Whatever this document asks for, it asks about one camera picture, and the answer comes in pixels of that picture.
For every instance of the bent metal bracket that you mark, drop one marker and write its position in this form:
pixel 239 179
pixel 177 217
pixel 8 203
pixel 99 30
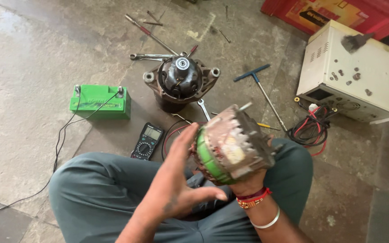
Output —
pixel 181 118

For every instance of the black alternator housing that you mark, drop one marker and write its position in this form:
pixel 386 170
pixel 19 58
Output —
pixel 181 81

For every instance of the person's right hand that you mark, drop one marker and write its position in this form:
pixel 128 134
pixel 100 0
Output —
pixel 250 185

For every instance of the silver bangle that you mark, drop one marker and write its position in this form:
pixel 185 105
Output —
pixel 268 222

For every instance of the black digital multimeter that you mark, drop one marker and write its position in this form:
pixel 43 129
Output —
pixel 146 143

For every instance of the green battery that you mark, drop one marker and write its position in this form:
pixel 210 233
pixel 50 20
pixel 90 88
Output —
pixel 96 101

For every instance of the white metal charger box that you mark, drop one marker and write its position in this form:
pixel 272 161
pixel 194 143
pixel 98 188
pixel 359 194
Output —
pixel 366 74

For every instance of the black multimeter lead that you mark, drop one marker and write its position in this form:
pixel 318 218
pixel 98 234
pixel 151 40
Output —
pixel 166 138

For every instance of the long rod with red band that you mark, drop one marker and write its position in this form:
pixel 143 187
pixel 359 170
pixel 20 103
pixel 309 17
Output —
pixel 150 33

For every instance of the small silver open wrench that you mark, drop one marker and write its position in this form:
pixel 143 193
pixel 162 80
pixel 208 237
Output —
pixel 204 108

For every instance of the grey brush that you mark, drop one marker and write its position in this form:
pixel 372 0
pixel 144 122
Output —
pixel 353 42

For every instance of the small metal nail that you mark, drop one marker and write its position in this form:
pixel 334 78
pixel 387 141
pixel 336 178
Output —
pixel 224 35
pixel 226 12

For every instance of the red carton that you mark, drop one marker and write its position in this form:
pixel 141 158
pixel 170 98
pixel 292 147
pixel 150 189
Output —
pixel 333 13

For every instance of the silver combination wrench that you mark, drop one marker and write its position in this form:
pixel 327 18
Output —
pixel 150 56

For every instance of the thin metal rod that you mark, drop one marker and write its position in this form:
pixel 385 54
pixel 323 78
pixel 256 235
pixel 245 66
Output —
pixel 154 17
pixel 152 23

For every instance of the alternator stator with green winding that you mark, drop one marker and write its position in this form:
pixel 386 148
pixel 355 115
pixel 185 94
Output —
pixel 231 145

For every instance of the person's left hand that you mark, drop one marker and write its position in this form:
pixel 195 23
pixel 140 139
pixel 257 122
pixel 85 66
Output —
pixel 172 189

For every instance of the group of small bolts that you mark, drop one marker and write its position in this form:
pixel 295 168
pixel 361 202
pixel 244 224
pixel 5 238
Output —
pixel 356 76

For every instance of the red multimeter lead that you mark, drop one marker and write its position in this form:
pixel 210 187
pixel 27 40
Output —
pixel 171 134

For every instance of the person's legs in grey trousers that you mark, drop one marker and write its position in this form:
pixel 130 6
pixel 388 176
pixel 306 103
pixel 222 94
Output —
pixel 96 192

